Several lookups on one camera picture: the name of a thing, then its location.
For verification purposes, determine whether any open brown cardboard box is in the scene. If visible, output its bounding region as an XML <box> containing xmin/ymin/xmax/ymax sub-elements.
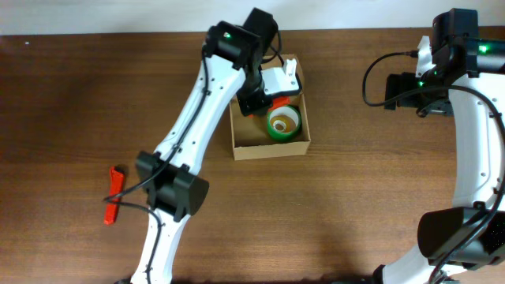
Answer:
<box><xmin>229</xmin><ymin>90</ymin><xmax>311</xmax><ymax>161</ymax></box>

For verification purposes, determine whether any green tape roll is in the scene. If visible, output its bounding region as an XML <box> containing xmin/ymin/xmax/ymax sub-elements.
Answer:
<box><xmin>267</xmin><ymin>105</ymin><xmax>301</xmax><ymax>142</ymax></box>

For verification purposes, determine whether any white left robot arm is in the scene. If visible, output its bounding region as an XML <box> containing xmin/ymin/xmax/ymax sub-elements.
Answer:
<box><xmin>129</xmin><ymin>8</ymin><xmax>279</xmax><ymax>283</ymax></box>

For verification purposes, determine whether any orange utility knife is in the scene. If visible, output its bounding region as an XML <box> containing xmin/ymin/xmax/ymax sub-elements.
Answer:
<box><xmin>103</xmin><ymin>166</ymin><xmax>125</xmax><ymax>226</ymax></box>

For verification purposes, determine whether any orange and black stapler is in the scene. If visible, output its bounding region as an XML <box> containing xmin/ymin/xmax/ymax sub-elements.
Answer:
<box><xmin>249</xmin><ymin>96</ymin><xmax>291</xmax><ymax>118</ymax></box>

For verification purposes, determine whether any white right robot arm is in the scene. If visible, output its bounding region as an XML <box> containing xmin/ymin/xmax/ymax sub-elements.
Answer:
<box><xmin>370</xmin><ymin>9</ymin><xmax>504</xmax><ymax>283</ymax></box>

